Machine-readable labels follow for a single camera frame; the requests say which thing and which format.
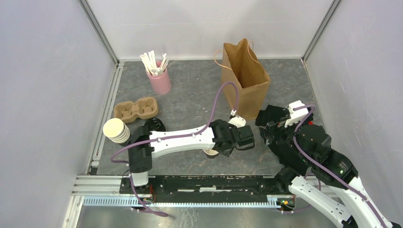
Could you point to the stack of black lids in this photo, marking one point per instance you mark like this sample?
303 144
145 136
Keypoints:
155 124

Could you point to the pink straw holder cup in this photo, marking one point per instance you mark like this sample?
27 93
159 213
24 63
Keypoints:
160 83

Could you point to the aluminium slotted cable duct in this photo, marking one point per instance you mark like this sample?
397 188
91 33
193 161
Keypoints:
109 190

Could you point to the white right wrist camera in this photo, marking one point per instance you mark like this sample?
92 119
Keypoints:
297 111

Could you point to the brown paper bag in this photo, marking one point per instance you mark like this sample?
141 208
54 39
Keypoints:
241 66

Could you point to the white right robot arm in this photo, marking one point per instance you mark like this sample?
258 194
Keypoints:
315 172

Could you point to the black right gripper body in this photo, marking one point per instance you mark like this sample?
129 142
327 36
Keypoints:
283 134

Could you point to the brown cardboard cup carrier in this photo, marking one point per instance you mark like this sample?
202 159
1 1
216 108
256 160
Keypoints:
143 108

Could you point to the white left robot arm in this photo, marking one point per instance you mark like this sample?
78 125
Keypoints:
217 138

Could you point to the stack of paper cups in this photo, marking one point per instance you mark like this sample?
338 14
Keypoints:
116 130

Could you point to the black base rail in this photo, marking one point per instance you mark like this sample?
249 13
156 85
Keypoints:
210 189

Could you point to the black paper coffee cup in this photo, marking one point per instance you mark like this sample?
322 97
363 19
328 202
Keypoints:
211 154

